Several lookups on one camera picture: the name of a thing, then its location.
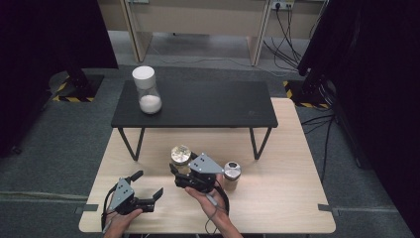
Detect glass spice jar metal lid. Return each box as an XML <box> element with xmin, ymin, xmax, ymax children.
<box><xmin>169</xmin><ymin>144</ymin><xmax>193</xmax><ymax>175</ymax></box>

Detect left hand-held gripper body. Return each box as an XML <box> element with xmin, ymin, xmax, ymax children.
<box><xmin>104</xmin><ymin>178</ymin><xmax>157</xmax><ymax>216</ymax></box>

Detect black curtain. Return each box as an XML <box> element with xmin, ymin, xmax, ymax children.
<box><xmin>296</xmin><ymin>0</ymin><xmax>420</xmax><ymax>238</ymax></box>
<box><xmin>0</xmin><ymin>0</ymin><xmax>119</xmax><ymax>158</ymax></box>

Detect glass salt jar grey lid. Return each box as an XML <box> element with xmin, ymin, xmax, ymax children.
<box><xmin>132</xmin><ymin>65</ymin><xmax>163</xmax><ymax>115</ymax></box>

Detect grey table bracket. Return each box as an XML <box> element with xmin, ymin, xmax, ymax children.
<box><xmin>74</xmin><ymin>203</ymin><xmax>100</xmax><ymax>214</ymax></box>
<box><xmin>317</xmin><ymin>203</ymin><xmax>342</xmax><ymax>213</ymax></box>

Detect beige background desk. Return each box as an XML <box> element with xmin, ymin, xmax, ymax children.
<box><xmin>97</xmin><ymin>0</ymin><xmax>329</xmax><ymax>66</ymax></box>

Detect black floor cables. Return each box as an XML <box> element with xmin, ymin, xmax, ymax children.
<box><xmin>300</xmin><ymin>110</ymin><xmax>337</xmax><ymax>183</ymax></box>

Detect black socket cables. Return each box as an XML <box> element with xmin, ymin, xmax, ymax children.
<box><xmin>262</xmin><ymin>5</ymin><xmax>320</xmax><ymax>72</ymax></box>

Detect black metal shelf riser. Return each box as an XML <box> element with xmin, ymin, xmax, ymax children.
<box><xmin>111</xmin><ymin>79</ymin><xmax>279</xmax><ymax>163</ymax></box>

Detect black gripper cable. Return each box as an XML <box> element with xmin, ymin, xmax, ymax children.
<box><xmin>203</xmin><ymin>185</ymin><xmax>231</xmax><ymax>236</ymax></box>
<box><xmin>100</xmin><ymin>184</ymin><xmax>119</xmax><ymax>232</ymax></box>

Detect white floor cable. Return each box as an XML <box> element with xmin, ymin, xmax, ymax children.
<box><xmin>157</xmin><ymin>56</ymin><xmax>300</xmax><ymax>77</ymax></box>

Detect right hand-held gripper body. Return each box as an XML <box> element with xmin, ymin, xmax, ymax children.
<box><xmin>173</xmin><ymin>152</ymin><xmax>226</xmax><ymax>194</ymax></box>

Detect person's right hand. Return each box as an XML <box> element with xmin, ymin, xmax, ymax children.
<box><xmin>184</xmin><ymin>174</ymin><xmax>230</xmax><ymax>220</ymax></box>

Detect person's left hand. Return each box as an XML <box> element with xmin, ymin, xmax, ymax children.
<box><xmin>103</xmin><ymin>208</ymin><xmax>144</xmax><ymax>238</ymax></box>

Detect white wall socket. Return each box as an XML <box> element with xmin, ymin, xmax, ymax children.
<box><xmin>270</xmin><ymin>0</ymin><xmax>295</xmax><ymax>11</ymax></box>

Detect glass spice jar brown powder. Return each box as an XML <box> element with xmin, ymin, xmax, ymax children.
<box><xmin>223</xmin><ymin>161</ymin><xmax>243</xmax><ymax>192</ymax></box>

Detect stand base with hazard tape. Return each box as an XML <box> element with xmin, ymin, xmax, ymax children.
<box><xmin>49</xmin><ymin>65</ymin><xmax>105</xmax><ymax>103</ymax></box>
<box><xmin>282</xmin><ymin>74</ymin><xmax>332</xmax><ymax>110</ymax></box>

